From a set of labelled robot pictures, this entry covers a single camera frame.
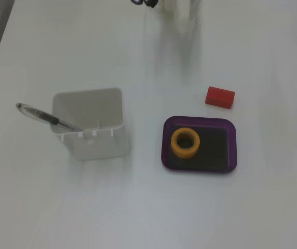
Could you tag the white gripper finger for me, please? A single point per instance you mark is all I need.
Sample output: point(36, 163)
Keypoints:
point(188, 7)
point(170, 6)

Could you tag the clear black ballpoint pen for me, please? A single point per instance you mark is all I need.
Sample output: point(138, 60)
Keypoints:
point(38, 114)

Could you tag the purple tray box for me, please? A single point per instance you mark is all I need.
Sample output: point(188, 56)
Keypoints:
point(216, 147)

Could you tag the red rectangular block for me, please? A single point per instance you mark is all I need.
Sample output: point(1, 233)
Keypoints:
point(219, 97)

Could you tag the yellow tape roll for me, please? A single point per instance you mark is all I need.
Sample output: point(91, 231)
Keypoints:
point(185, 144)

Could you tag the white square plastic container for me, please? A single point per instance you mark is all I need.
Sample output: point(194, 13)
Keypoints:
point(96, 145)

